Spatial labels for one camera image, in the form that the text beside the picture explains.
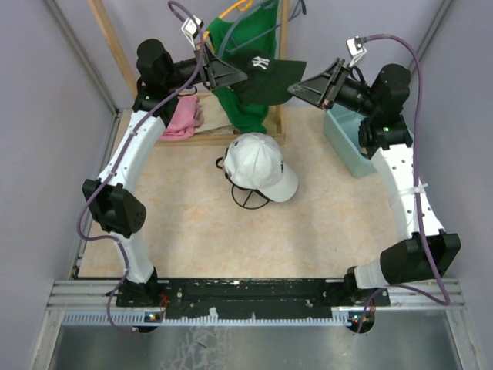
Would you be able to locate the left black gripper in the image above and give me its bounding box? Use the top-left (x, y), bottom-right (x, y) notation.
top-left (164, 42), bottom-right (249, 91)

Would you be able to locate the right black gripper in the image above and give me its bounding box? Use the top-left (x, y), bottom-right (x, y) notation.
top-left (287, 58), bottom-right (378, 118)

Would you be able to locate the black cap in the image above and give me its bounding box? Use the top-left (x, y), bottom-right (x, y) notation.
top-left (227, 49), bottom-right (307, 106)

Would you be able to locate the wooden clothes rack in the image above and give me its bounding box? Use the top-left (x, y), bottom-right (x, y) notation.
top-left (86, 0), bottom-right (290, 146)

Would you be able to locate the white cap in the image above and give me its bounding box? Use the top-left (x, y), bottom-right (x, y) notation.
top-left (223, 133), bottom-right (299, 203)

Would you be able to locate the black wire hat stand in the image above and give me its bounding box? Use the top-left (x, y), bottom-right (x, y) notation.
top-left (215, 156), bottom-right (272, 210)

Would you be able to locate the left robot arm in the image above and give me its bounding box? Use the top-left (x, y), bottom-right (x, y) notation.
top-left (82, 39), bottom-right (247, 306)

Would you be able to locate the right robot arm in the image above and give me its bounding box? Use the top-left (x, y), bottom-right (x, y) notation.
top-left (287, 59), bottom-right (461, 305)

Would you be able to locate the light blue plastic bin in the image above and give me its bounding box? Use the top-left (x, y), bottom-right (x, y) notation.
top-left (322, 103), bottom-right (419, 179)

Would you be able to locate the beige folded cloth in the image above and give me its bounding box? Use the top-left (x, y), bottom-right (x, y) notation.
top-left (195, 95), bottom-right (236, 135)

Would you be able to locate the green tank top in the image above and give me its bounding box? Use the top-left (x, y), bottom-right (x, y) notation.
top-left (207, 1), bottom-right (278, 133)

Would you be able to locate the pink folded cloth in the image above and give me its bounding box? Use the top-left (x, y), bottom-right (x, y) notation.
top-left (159, 96), bottom-right (201, 142)

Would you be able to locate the yellow clothes hanger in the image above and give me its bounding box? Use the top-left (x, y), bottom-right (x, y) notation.
top-left (200, 0), bottom-right (253, 43)

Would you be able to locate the grey-blue clothes hanger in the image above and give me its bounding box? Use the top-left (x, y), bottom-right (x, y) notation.
top-left (216, 1), bottom-right (283, 59)

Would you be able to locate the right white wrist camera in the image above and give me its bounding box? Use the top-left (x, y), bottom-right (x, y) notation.
top-left (346, 36), bottom-right (367, 69)

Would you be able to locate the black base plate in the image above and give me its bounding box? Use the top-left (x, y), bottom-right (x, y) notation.
top-left (116, 277), bottom-right (376, 320)

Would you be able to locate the aluminium rail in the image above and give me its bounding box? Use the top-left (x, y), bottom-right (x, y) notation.
top-left (47, 278), bottom-right (465, 328)

